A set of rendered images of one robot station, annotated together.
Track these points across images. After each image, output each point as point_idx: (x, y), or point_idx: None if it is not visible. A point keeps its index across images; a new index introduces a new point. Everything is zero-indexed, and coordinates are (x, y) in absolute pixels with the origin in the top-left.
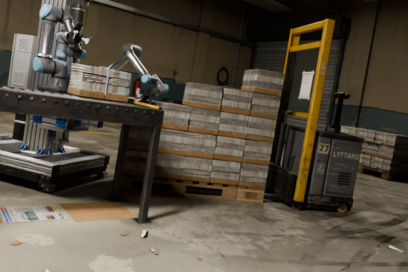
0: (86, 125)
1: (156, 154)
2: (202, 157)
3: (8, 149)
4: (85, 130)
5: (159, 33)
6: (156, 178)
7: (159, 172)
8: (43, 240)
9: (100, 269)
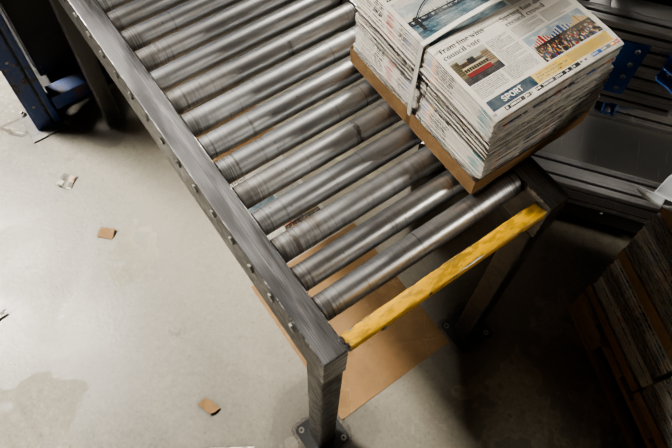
0: (659, 102)
1: (318, 404)
2: None
3: None
4: (648, 111)
5: None
6: (644, 420)
7: (657, 425)
8: (129, 267)
9: (21, 398)
